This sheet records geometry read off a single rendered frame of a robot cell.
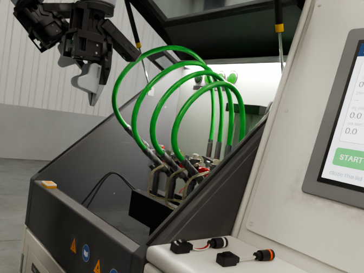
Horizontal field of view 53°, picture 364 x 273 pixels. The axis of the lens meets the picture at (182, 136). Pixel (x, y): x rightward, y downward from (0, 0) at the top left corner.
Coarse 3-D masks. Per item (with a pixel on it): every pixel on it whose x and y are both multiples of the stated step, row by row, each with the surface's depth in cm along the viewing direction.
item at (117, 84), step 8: (160, 48) 103; (168, 48) 105; (176, 48) 107; (184, 48) 108; (144, 56) 100; (128, 64) 98; (120, 80) 97; (208, 80) 117; (112, 96) 96; (112, 104) 97; (120, 120) 98
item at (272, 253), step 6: (228, 252) 62; (258, 252) 66; (264, 252) 66; (270, 252) 66; (216, 258) 62; (222, 258) 61; (228, 258) 61; (234, 258) 62; (240, 258) 65; (246, 258) 65; (252, 258) 65; (258, 258) 65; (264, 258) 66; (270, 258) 66; (222, 264) 61; (228, 264) 61; (234, 264) 62
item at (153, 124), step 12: (204, 72) 93; (180, 84) 89; (168, 96) 87; (228, 96) 101; (156, 108) 86; (156, 120) 86; (228, 132) 103; (156, 144) 87; (228, 144) 103; (168, 156) 90; (180, 168) 93
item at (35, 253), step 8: (32, 240) 113; (24, 248) 118; (32, 248) 112; (40, 248) 107; (24, 256) 118; (32, 256) 112; (40, 256) 107; (48, 256) 102; (24, 264) 117; (32, 264) 111; (40, 264) 106; (48, 264) 101; (56, 264) 97; (24, 272) 116; (32, 272) 111; (40, 272) 106; (48, 272) 101; (56, 272) 96; (64, 272) 92
